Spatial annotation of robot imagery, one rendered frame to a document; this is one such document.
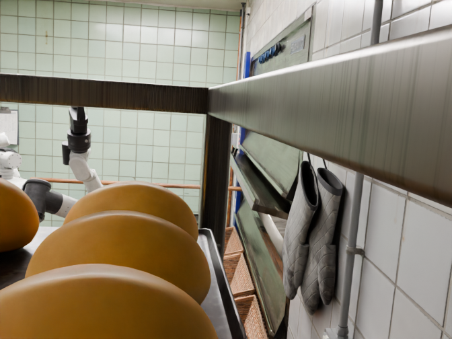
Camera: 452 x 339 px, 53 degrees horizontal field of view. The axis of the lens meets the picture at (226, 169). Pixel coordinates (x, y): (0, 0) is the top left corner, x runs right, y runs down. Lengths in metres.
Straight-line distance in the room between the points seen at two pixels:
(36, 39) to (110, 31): 0.66
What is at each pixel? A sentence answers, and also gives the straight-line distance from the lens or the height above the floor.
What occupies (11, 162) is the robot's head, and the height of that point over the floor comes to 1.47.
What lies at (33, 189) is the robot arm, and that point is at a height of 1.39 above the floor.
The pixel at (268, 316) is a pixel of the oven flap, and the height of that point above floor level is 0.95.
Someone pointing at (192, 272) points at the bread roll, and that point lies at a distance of 0.24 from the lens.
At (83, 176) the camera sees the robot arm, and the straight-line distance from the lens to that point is 1.91.
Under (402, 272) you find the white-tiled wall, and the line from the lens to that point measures 0.81.
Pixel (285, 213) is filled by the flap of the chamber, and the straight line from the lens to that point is 1.61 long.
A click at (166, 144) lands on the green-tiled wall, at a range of 4.26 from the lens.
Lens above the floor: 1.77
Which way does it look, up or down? 8 degrees down
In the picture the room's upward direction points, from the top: 4 degrees clockwise
